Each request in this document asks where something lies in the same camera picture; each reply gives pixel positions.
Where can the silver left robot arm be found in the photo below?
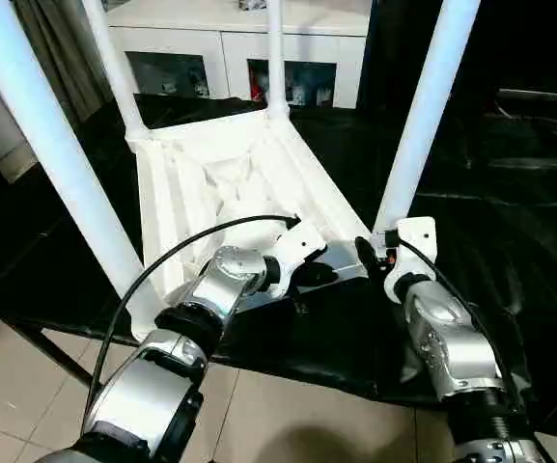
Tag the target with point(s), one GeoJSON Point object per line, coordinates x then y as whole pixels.
{"type": "Point", "coordinates": [220, 284]}

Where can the black work table leg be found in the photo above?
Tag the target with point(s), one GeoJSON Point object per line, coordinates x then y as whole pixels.
{"type": "Point", "coordinates": [61, 354]}

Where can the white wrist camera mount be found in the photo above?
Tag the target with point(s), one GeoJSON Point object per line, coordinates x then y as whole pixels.
{"type": "Point", "coordinates": [415, 241]}
{"type": "Point", "coordinates": [297, 246]}

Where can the white plastic table leg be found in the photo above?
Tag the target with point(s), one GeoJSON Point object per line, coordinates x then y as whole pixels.
{"type": "Point", "coordinates": [423, 120]}
{"type": "Point", "coordinates": [119, 72]}
{"type": "Point", "coordinates": [51, 144]}
{"type": "Point", "coordinates": [276, 62]}

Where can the dark patterned small object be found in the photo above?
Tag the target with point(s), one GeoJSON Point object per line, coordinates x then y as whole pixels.
{"type": "Point", "coordinates": [254, 4]}

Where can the black mat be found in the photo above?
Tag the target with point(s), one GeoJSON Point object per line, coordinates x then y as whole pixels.
{"type": "Point", "coordinates": [476, 193]}

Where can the long black bar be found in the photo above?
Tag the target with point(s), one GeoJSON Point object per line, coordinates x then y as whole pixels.
{"type": "Point", "coordinates": [543, 94]}

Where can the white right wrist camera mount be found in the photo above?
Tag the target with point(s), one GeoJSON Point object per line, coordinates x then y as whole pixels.
{"type": "Point", "coordinates": [415, 241]}

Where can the white cabinet with glass doors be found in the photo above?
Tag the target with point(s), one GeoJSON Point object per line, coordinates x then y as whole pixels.
{"type": "Point", "coordinates": [201, 43]}

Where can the small white jar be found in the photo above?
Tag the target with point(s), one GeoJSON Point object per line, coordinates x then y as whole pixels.
{"type": "Point", "coordinates": [325, 96]}

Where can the small red item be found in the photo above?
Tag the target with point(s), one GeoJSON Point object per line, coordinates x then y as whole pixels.
{"type": "Point", "coordinates": [257, 87]}

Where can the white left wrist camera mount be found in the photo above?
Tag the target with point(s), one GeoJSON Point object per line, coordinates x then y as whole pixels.
{"type": "Point", "coordinates": [297, 246]}

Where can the grey curtain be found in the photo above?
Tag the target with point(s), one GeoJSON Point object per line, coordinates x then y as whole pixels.
{"type": "Point", "coordinates": [70, 53]}

